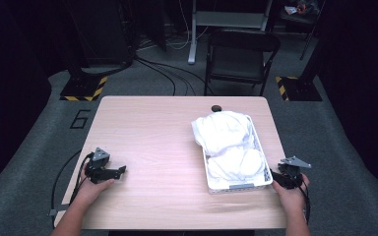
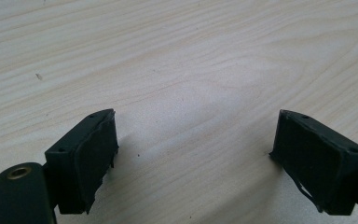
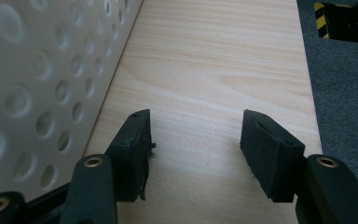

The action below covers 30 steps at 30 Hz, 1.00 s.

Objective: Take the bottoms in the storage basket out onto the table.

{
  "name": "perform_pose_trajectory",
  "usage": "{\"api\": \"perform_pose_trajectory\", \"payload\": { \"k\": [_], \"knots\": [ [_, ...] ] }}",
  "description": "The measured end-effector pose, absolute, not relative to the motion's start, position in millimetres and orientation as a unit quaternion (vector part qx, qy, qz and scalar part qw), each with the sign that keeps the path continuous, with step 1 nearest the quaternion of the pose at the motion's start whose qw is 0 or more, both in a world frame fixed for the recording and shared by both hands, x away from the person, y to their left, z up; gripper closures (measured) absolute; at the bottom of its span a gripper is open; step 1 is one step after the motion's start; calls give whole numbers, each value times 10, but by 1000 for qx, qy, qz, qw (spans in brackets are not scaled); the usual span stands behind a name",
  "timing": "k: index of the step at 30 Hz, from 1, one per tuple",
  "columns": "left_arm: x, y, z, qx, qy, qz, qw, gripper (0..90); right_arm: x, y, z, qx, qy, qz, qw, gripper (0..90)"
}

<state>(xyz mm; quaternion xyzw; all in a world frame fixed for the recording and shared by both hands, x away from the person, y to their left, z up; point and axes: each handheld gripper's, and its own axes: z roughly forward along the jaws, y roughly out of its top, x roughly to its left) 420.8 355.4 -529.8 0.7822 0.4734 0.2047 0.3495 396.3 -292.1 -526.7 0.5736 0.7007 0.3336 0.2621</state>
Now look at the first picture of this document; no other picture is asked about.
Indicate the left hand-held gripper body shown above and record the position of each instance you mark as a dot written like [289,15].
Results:
[99,164]

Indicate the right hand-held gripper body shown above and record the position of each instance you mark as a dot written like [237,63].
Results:
[292,172]

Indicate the white plastic basket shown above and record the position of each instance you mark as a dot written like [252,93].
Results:
[239,187]

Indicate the white cloth garment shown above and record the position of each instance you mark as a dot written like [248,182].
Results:
[224,134]

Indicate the person's right hand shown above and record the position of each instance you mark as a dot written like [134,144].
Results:
[292,198]

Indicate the person's left hand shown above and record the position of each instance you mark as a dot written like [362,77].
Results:
[90,191]

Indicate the grey tape strip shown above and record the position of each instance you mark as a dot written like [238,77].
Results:
[57,210]

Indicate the black stand base striped edge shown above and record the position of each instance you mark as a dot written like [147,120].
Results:
[82,88]
[300,89]

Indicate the black folding chair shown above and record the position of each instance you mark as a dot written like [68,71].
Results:
[239,62]

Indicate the black equipment cabinet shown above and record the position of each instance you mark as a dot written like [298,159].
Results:
[101,32]

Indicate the dark side table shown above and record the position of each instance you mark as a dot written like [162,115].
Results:
[300,19]

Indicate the white paper sheet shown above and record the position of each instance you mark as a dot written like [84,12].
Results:
[290,10]

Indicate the orange object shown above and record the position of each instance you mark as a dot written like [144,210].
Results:
[302,6]

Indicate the white metal desk frame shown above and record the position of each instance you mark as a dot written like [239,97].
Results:
[224,19]

